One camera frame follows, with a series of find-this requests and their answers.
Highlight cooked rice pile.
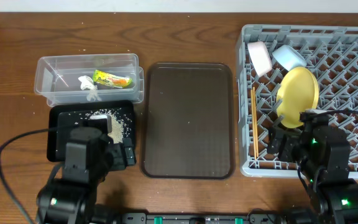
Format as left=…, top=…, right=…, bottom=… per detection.
left=86, top=108, right=134, bottom=143

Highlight wooden chopstick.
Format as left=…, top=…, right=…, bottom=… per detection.
left=252, top=86, right=259, bottom=158
left=250, top=89, right=257, bottom=160

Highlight yellow round plate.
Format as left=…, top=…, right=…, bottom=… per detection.
left=276, top=67, right=319, bottom=128

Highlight white tissue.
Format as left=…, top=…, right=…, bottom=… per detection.
left=78, top=75, right=101, bottom=101

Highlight green snack wrapper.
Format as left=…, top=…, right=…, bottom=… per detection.
left=92, top=70, right=132, bottom=88

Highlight light blue bowl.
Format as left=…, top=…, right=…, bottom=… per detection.
left=272, top=45, right=307, bottom=71

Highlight pink round bowl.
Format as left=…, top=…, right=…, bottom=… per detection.
left=247, top=41, right=272, bottom=77

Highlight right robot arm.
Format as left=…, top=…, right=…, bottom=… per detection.
left=267, top=122, right=358, bottom=223

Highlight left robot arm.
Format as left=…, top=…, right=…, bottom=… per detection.
left=36, top=127, right=136, bottom=224

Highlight grey plastic dishwasher rack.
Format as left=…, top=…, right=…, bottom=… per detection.
left=236, top=24, right=358, bottom=180

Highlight dark brown serving tray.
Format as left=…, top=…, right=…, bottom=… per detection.
left=140, top=62, right=235, bottom=180

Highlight black rectangular tray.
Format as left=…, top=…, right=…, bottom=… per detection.
left=47, top=100, right=136, bottom=162

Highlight upper clear plastic bin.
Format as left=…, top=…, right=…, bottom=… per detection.
left=34, top=54, right=140, bottom=96

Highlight clear plastic bin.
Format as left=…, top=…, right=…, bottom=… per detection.
left=44, top=67, right=144, bottom=107
left=34, top=54, right=140, bottom=96

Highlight lower clear plastic bin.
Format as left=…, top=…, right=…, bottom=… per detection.
left=44, top=67, right=144, bottom=107

